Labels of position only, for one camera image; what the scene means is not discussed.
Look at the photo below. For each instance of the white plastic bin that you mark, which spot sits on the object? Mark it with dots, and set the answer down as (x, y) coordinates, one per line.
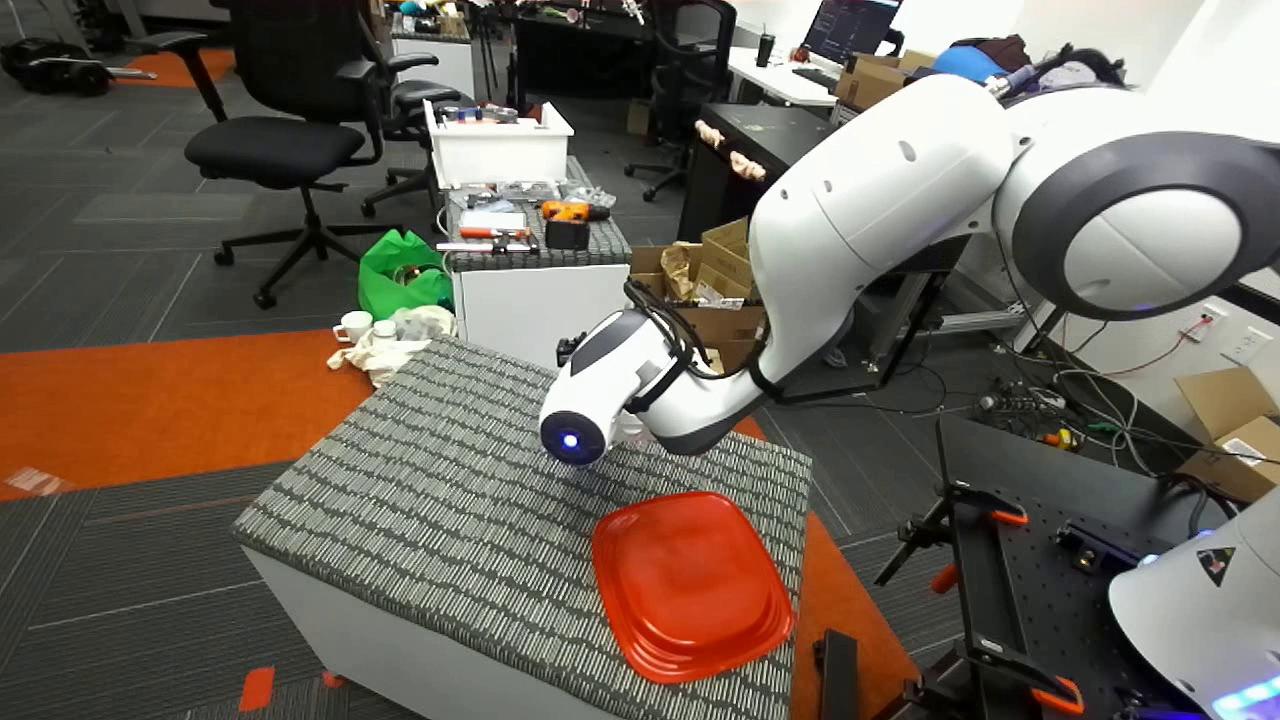
(500, 150)

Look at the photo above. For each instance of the small black box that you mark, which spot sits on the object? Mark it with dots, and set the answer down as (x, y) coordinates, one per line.
(567, 235)

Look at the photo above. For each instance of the heap of open cardboard boxes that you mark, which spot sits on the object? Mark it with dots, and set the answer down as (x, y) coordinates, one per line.
(725, 265)

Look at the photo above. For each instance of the white cube with fabric top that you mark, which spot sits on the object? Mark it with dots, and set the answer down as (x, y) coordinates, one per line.
(540, 300)

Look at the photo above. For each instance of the cardboard box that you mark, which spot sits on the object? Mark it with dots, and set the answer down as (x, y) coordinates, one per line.
(870, 80)
(1235, 430)

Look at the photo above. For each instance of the pile of clothing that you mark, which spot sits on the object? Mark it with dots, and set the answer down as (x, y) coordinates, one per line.
(985, 60)

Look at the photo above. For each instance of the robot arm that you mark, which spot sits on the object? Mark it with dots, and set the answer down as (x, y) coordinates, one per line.
(880, 190)

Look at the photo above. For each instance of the monitor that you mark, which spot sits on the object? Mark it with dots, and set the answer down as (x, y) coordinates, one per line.
(850, 28)

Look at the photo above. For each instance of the black clamp with orange tips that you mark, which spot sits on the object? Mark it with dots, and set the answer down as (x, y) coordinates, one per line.
(960, 510)
(1010, 670)

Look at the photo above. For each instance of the aluminium frame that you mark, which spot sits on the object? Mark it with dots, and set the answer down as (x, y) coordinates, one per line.
(975, 322)

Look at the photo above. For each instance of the black dumbbell set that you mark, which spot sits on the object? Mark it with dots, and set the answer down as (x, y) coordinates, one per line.
(50, 65)

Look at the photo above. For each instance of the black cabinet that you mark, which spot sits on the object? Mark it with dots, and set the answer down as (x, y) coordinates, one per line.
(730, 150)

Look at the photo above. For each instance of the white desk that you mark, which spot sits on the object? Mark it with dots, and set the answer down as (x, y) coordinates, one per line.
(780, 82)

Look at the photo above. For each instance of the black tumbler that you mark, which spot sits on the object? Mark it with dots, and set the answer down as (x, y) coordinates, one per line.
(765, 50)

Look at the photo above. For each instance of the red plastic plate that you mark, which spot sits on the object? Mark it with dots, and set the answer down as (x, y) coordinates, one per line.
(690, 585)

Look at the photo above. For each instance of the orange power drill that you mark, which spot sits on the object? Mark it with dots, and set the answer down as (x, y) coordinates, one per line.
(568, 210)

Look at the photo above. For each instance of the white crumpled cloth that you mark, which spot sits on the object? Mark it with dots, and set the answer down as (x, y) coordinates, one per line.
(385, 352)

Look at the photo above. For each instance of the black post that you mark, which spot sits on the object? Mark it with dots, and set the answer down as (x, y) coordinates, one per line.
(838, 675)

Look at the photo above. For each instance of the white wall socket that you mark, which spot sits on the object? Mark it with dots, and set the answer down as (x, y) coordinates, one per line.
(1246, 346)
(1205, 322)

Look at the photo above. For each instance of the black power strip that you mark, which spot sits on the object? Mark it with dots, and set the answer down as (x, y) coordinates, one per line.
(1020, 400)

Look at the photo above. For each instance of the green bag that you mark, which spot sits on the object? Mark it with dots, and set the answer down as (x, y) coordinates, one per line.
(395, 275)

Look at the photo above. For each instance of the black office chair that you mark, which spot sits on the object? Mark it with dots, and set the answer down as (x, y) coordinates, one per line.
(425, 100)
(275, 150)
(690, 80)

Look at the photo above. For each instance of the white mug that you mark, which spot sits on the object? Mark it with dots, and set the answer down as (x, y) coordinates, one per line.
(355, 326)

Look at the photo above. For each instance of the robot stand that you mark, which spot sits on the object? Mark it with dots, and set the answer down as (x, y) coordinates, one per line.
(1040, 560)

